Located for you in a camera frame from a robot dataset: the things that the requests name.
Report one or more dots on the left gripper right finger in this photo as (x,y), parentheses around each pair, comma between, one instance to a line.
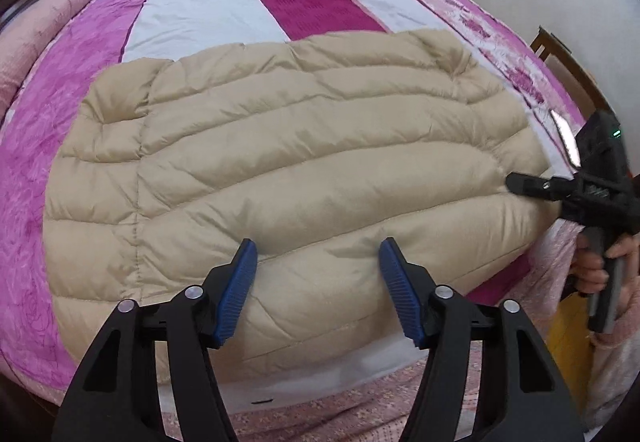
(522,395)

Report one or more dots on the beige quilted down jacket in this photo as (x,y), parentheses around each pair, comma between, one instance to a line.
(317,150)

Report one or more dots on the purple white striped bedspread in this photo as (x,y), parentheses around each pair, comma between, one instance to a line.
(107,32)

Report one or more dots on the person right hand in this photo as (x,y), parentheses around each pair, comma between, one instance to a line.
(588,267)

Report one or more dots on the white smartphone on bed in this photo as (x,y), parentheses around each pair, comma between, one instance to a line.
(568,139)

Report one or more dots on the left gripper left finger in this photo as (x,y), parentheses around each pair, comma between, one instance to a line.
(114,393)

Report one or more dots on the wooden chair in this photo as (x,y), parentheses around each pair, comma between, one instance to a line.
(578,83)

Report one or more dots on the pink rolled quilt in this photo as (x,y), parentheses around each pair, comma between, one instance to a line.
(25,38)

